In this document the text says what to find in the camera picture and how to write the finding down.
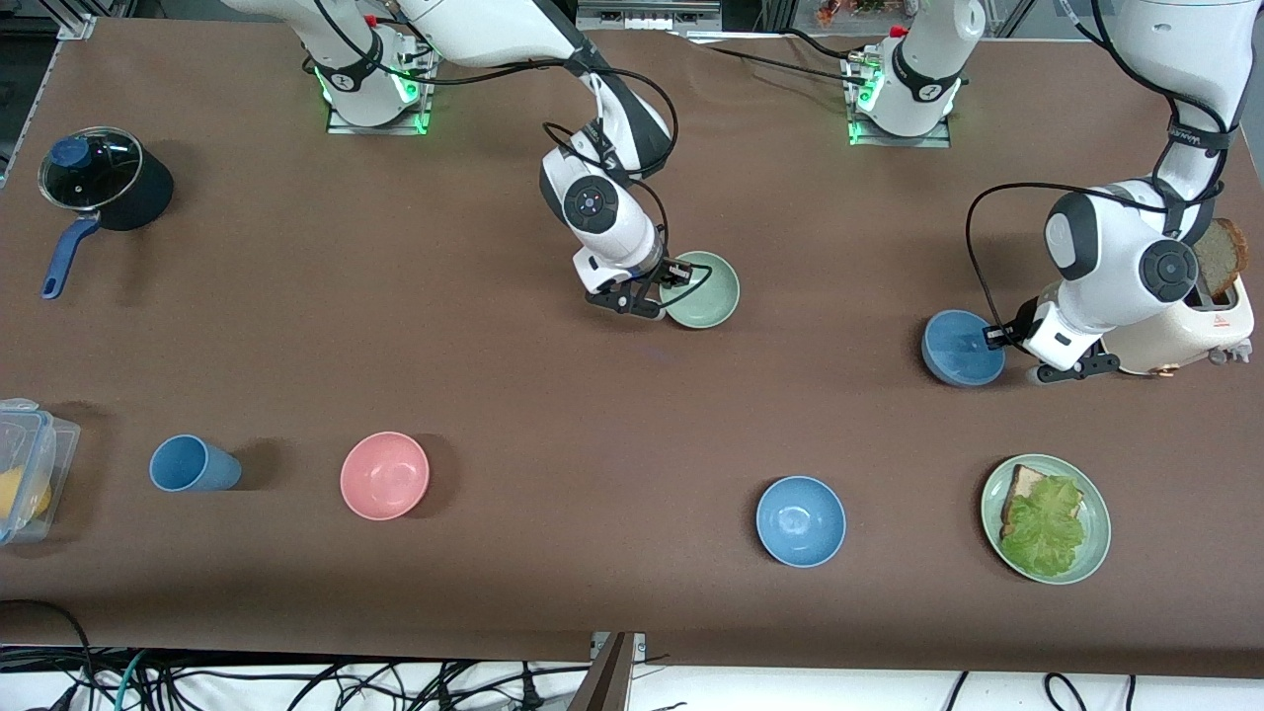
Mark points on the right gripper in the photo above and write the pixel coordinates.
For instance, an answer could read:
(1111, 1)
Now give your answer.
(659, 276)

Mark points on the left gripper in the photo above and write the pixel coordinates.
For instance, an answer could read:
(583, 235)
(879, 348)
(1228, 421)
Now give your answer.
(1018, 325)

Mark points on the green bowl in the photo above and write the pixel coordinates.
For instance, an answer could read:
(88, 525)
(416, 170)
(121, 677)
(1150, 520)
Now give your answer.
(713, 296)

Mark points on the blue bowl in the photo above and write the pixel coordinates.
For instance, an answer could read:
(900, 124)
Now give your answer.
(958, 351)
(801, 520)

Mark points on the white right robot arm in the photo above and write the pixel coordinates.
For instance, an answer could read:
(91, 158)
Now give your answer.
(494, 30)

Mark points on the pink bowl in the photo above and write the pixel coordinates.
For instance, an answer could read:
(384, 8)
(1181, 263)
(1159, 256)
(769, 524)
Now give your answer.
(384, 475)

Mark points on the white bread slice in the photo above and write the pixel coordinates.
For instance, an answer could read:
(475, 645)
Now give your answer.
(1025, 484)

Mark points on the cream toaster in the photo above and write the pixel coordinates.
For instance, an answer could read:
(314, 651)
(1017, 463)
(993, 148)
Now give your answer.
(1205, 336)

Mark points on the green lettuce leaf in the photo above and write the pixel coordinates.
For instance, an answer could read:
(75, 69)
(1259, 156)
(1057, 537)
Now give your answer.
(1047, 528)

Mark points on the green plate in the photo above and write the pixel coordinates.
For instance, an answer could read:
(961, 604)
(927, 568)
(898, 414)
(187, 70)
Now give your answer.
(1096, 533)

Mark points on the brown toast slice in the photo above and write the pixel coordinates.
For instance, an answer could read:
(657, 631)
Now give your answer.
(1223, 257)

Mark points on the brown table cloth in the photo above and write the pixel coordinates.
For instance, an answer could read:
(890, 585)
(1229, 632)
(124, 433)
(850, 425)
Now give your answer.
(395, 346)

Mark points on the blue cup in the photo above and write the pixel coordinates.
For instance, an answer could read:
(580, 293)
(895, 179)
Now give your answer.
(193, 464)

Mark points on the glass lid blue knob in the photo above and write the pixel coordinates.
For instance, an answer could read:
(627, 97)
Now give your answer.
(94, 173)

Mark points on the clear plastic container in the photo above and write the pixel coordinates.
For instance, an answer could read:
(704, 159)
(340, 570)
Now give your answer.
(54, 444)

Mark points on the yellow fruit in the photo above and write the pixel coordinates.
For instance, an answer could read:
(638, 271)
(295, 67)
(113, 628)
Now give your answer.
(20, 499)

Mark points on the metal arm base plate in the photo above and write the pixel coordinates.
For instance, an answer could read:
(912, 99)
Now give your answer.
(943, 138)
(420, 109)

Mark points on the metal table edge bracket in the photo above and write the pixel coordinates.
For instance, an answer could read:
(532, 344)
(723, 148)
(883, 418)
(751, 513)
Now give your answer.
(617, 671)

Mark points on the aluminium frame corner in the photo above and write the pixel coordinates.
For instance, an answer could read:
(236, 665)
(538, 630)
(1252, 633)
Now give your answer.
(74, 20)

